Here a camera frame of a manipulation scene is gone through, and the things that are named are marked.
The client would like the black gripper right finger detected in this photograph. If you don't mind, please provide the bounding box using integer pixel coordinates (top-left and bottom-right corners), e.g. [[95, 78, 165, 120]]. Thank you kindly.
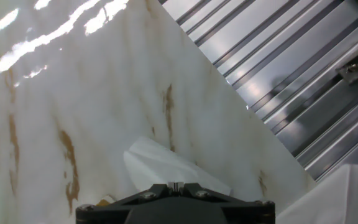
[[175, 182, 275, 224]]

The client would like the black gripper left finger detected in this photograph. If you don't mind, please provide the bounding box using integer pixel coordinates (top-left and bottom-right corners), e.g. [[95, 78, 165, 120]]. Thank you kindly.
[[75, 182, 177, 224]]

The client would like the white napkin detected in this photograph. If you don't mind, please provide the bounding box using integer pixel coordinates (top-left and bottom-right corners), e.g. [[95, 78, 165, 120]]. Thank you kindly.
[[122, 136, 232, 196], [275, 164, 358, 224]]

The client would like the gold tissue pack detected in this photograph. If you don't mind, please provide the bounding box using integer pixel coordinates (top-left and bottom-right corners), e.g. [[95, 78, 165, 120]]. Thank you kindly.
[[95, 195, 116, 207]]

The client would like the marble pattern board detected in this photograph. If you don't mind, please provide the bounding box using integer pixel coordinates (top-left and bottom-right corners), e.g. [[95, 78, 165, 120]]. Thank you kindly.
[[0, 0, 318, 224]]

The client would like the metal camera bracket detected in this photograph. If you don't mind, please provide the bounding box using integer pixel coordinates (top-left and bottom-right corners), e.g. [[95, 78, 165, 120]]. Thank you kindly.
[[336, 57, 358, 85]]

